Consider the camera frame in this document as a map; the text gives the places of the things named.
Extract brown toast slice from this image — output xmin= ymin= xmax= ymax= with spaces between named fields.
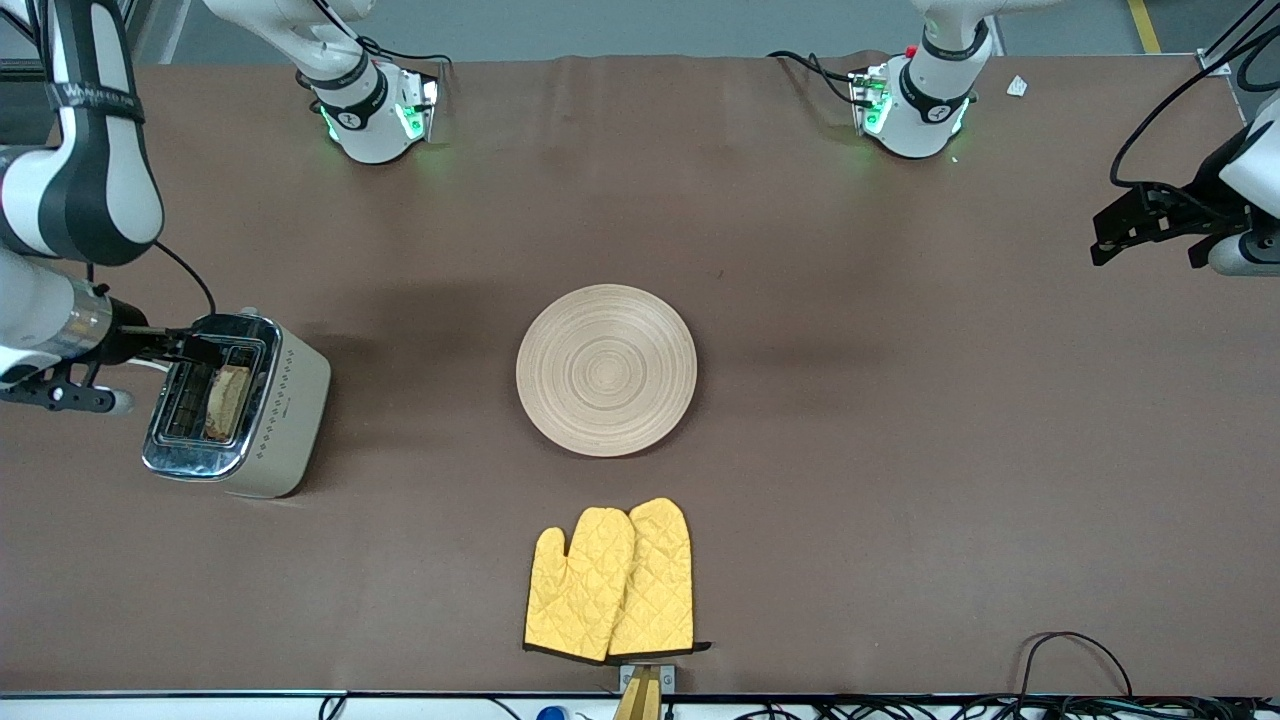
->
xmin=203 ymin=365 xmax=253 ymax=442

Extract round wooden plate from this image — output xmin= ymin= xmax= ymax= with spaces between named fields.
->
xmin=516 ymin=284 xmax=698 ymax=458

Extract cream and chrome toaster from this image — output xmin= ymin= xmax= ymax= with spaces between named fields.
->
xmin=140 ymin=305 xmax=333 ymax=499

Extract yellow quilted oven mitt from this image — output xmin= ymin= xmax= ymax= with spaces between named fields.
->
xmin=605 ymin=497 xmax=713 ymax=659
xmin=524 ymin=507 xmax=637 ymax=664

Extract wooden strip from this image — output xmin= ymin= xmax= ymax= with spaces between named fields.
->
xmin=612 ymin=668 xmax=663 ymax=720

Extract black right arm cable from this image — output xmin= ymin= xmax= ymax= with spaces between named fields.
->
xmin=150 ymin=240 xmax=218 ymax=319

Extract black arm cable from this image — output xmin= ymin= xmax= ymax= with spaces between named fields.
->
xmin=1110 ymin=25 xmax=1280 ymax=191
xmin=1235 ymin=40 xmax=1280 ymax=96
xmin=150 ymin=240 xmax=218 ymax=319

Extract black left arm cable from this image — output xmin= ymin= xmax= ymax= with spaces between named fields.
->
xmin=1235 ymin=40 xmax=1280 ymax=96
xmin=1110 ymin=25 xmax=1280 ymax=191

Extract metal connector bracket green light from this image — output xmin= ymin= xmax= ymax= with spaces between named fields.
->
xmin=395 ymin=65 xmax=441 ymax=141
xmin=848 ymin=62 xmax=891 ymax=136

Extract black left base cable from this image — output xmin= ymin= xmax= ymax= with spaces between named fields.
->
xmin=767 ymin=50 xmax=863 ymax=106

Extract black base cable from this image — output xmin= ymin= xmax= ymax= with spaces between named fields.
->
xmin=767 ymin=50 xmax=863 ymax=106
xmin=355 ymin=35 xmax=456 ymax=71

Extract black right base cable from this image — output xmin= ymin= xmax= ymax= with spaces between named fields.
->
xmin=355 ymin=35 xmax=456 ymax=71

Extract red and black cable loop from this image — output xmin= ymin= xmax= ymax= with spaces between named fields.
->
xmin=1018 ymin=631 xmax=1134 ymax=698

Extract tangled black cables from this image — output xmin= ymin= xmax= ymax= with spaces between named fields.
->
xmin=740 ymin=695 xmax=1280 ymax=720

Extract small metal bracket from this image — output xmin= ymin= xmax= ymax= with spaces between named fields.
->
xmin=618 ymin=664 xmax=677 ymax=696

